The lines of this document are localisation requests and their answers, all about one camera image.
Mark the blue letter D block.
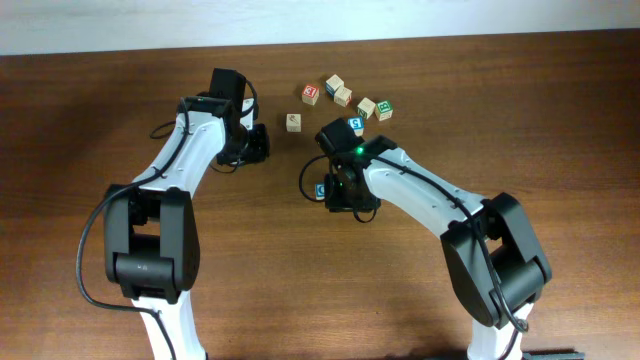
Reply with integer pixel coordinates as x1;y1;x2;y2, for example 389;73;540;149
315;184;325;201

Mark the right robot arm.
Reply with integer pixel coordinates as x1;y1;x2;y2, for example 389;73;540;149
315;119;552;359

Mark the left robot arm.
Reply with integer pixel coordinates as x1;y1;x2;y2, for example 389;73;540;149
102;68;270;359

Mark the wooden block brown picture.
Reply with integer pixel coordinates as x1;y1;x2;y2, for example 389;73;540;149
285;114;302;133

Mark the blue number five block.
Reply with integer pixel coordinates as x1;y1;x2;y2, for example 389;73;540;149
347;116;364;136

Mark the wooden block green picture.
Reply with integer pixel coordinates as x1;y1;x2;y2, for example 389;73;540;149
357;98;376;120

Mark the red number three block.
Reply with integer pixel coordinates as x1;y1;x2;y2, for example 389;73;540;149
301;84;320;106

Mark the green letter B block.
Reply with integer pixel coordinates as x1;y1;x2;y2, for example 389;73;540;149
375;100;393;121

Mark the plain wooden block brown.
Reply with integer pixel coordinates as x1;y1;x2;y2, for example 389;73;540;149
333;86;352;107

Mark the wooden block blue side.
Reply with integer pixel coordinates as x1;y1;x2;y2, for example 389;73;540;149
325;74;344;97

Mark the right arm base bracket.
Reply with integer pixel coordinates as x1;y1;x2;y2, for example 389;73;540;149
522;351;586;360

